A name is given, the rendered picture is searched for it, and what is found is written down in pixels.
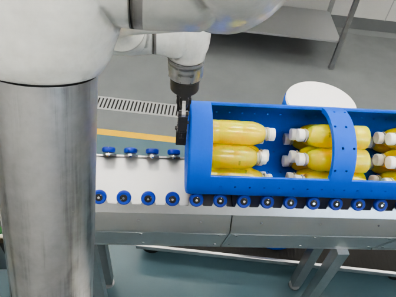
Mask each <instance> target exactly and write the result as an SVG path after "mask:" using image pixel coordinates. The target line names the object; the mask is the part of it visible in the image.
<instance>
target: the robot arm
mask: <svg viewBox="0 0 396 297"><path fill-rule="evenodd" d="M285 2H286V0H0V217H1V226H2V235H3V240H4V249H5V259H6V268H7V272H8V282H9V291H10V296H11V297H94V244H95V189H96V161H97V106H98V76H99V75H100V74H101V73H102V72H103V71H104V69H105V67H106V66H107V65H108V63H109V62H110V60H111V58H112V56H113V55H125V56H132V55H146V54H156V55H162V56H165V57H168V68H169V74H168V76H169V77H170V89H171V90H172V92H173V93H175V94H176V103H177V111H178V115H177V117H178V121H177V126H175V130H176V145H186V136H187V125H188V124H189V121H188V115H189V111H190V104H191V102H192V98H191V96H192V95H195V94H196V93H197V92H198V90H199V83H200V80H201V79H202V77H203V71H204V63H205V56H206V53H207V50H208V49H209V44H210V37H211V34H237V33H240V32H244V31H247V30H249V29H251V28H253V27H255V26H257V25H259V24H260V23H262V22H263V21H265V20H267V19H268V18H269V17H271V16H272V15H273V14H274V13H275V12H276V11H277V10H278V9H279V8H280V7H281V6H282V5H283V4H284V3H285Z"/></svg>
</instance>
